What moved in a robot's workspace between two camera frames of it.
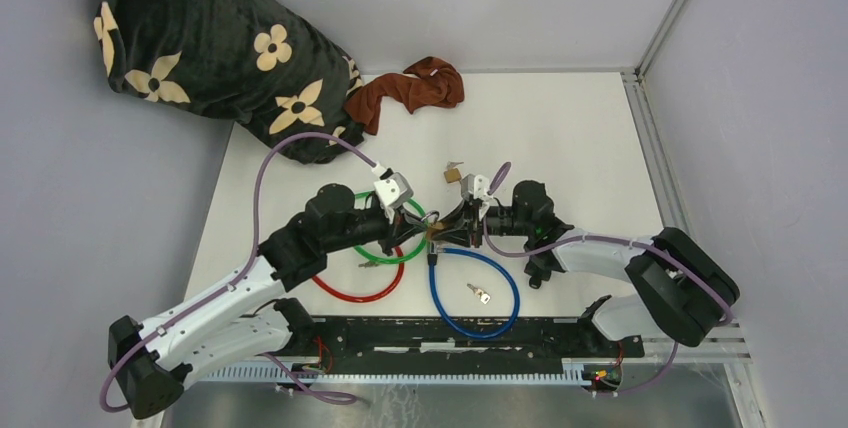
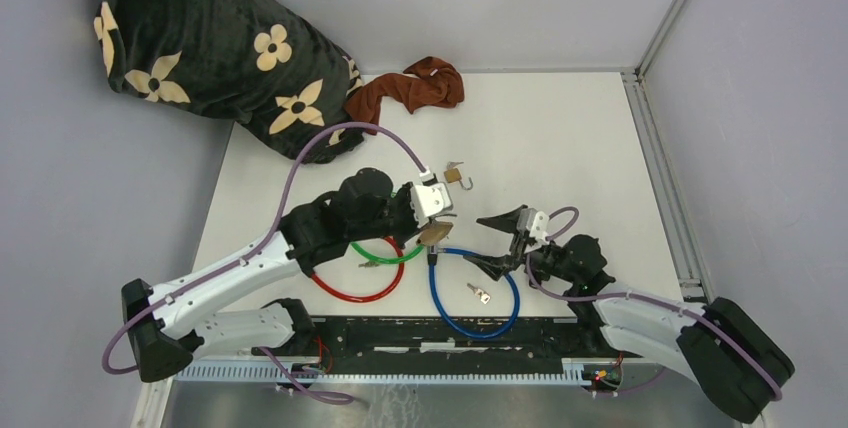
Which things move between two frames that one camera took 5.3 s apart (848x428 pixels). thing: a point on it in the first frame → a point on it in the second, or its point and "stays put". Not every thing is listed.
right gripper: x=464 y=236 → x=498 y=265
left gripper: x=403 y=226 stays put
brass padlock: x=435 y=227 stays put
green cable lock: x=402 y=261 stays put
